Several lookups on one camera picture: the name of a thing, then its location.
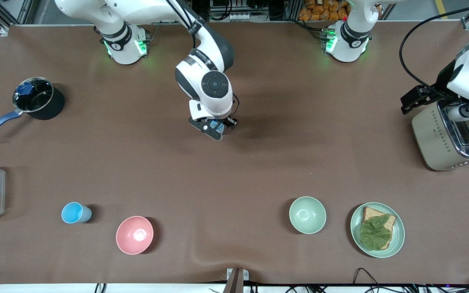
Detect beige metal toaster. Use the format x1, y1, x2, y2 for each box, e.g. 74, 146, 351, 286
412, 100, 469, 171

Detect brown table cloth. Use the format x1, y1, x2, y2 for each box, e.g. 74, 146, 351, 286
0, 22, 469, 285

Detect brown bread slice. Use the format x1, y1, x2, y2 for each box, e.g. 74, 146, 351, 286
361, 206, 397, 250

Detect pale green bowl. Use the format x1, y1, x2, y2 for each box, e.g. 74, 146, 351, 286
289, 197, 327, 235

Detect pink bowl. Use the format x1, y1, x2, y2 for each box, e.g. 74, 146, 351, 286
116, 216, 154, 256

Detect orange snack packets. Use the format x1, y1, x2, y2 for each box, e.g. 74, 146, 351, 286
298, 0, 351, 22

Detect green lettuce leaf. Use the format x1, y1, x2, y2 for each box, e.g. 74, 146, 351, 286
359, 214, 394, 250

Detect pale green plate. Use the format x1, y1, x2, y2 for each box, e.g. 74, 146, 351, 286
350, 202, 405, 258

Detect light blue plastic cup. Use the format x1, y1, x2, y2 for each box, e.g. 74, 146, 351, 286
61, 202, 92, 224

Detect metal table clamp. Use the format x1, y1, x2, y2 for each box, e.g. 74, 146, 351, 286
223, 267, 250, 293

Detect glass lid with blue knob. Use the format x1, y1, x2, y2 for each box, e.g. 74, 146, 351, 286
13, 77, 53, 113

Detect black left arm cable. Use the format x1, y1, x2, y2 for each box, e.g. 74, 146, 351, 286
399, 4, 469, 100

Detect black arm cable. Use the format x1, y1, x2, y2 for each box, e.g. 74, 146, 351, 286
165, 0, 203, 49
399, 4, 469, 100

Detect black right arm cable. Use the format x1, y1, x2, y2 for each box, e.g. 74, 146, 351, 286
165, 0, 203, 49

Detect dark saucepan with blue handle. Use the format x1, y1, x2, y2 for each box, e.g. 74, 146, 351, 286
0, 77, 66, 140

